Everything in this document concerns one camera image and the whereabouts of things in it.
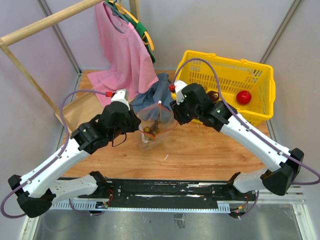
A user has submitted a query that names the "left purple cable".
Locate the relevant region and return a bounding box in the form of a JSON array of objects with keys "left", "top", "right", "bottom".
[{"left": 0, "top": 89, "right": 108, "bottom": 220}]

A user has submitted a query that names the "yellow clothes hanger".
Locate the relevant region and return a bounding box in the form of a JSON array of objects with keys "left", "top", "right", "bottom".
[{"left": 108, "top": 0, "right": 155, "bottom": 51}]

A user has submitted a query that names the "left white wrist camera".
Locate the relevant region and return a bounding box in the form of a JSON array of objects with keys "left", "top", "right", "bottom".
[{"left": 105, "top": 88, "right": 130, "bottom": 110}]

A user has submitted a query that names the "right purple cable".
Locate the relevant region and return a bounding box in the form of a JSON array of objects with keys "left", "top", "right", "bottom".
[{"left": 172, "top": 57, "right": 320, "bottom": 186}]

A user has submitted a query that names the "green grape bunch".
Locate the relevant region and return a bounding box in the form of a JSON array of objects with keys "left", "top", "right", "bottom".
[{"left": 142, "top": 113, "right": 160, "bottom": 144}]

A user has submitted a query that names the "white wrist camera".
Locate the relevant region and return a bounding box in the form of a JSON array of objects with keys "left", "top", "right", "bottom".
[
  {"left": 105, "top": 88, "right": 130, "bottom": 110},
  {"left": 169, "top": 80, "right": 187, "bottom": 105}
]

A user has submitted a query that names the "wooden clothes rack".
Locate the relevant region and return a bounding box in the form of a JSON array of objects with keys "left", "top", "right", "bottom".
[{"left": 0, "top": 0, "right": 141, "bottom": 135}]

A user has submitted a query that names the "green garment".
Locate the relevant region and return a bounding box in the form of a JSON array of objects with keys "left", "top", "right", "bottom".
[{"left": 103, "top": 0, "right": 156, "bottom": 64}]

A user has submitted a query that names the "grey clothes hanger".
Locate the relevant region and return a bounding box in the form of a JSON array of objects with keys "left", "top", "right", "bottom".
[{"left": 97, "top": 1, "right": 129, "bottom": 36}]

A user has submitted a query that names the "red apple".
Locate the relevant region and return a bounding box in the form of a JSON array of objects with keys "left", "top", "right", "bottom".
[{"left": 236, "top": 90, "right": 252, "bottom": 105}]

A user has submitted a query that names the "clear zip top bag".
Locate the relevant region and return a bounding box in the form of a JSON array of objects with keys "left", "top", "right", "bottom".
[{"left": 137, "top": 100, "right": 178, "bottom": 151}]

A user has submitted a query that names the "blue grey cloth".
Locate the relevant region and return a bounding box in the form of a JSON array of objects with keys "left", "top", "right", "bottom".
[{"left": 131, "top": 72, "right": 173, "bottom": 114}]

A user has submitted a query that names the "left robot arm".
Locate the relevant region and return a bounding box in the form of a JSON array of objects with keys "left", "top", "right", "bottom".
[{"left": 8, "top": 101, "right": 141, "bottom": 218}]

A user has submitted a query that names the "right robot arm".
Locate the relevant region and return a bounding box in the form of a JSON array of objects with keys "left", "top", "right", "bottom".
[{"left": 169, "top": 80, "right": 304, "bottom": 200}]

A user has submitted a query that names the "pink t-shirt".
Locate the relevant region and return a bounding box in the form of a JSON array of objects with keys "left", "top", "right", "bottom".
[{"left": 88, "top": 3, "right": 159, "bottom": 99}]

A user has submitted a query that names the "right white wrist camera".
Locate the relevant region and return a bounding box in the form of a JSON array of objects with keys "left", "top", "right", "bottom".
[{"left": 169, "top": 80, "right": 187, "bottom": 105}]

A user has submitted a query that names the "yellow plastic basket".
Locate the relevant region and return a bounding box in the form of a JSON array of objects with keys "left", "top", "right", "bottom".
[{"left": 176, "top": 50, "right": 276, "bottom": 127}]

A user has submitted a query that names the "purple cable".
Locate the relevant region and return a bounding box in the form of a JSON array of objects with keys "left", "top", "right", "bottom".
[
  {"left": 0, "top": 89, "right": 108, "bottom": 220},
  {"left": 172, "top": 57, "right": 320, "bottom": 186}
]

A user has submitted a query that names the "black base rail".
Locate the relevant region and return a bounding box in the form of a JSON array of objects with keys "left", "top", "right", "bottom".
[{"left": 79, "top": 178, "right": 256, "bottom": 211}]

